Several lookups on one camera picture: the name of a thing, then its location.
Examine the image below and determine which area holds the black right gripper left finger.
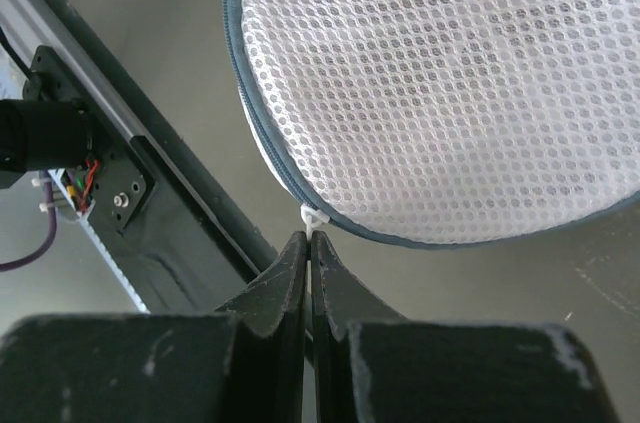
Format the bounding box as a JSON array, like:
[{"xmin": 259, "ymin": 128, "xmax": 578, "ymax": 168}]
[{"xmin": 1, "ymin": 232, "xmax": 308, "ymax": 422}]

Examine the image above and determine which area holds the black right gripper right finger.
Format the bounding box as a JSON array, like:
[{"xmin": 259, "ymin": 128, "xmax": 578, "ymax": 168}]
[{"xmin": 310, "ymin": 231, "xmax": 618, "ymax": 422}]

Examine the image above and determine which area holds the white mesh laundry bag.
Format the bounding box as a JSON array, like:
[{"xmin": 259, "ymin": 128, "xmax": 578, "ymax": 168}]
[{"xmin": 223, "ymin": 0, "xmax": 639, "ymax": 248}]

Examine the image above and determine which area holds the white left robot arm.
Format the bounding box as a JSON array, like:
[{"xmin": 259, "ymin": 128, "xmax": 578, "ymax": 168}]
[{"xmin": 1, "ymin": 99, "xmax": 94, "ymax": 189}]

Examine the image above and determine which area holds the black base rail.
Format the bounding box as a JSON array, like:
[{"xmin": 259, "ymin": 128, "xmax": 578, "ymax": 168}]
[{"xmin": 1, "ymin": 0, "xmax": 276, "ymax": 313}]

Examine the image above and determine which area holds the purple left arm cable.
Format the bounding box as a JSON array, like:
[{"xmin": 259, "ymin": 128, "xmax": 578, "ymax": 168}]
[{"xmin": 0, "ymin": 170, "xmax": 59, "ymax": 274}]

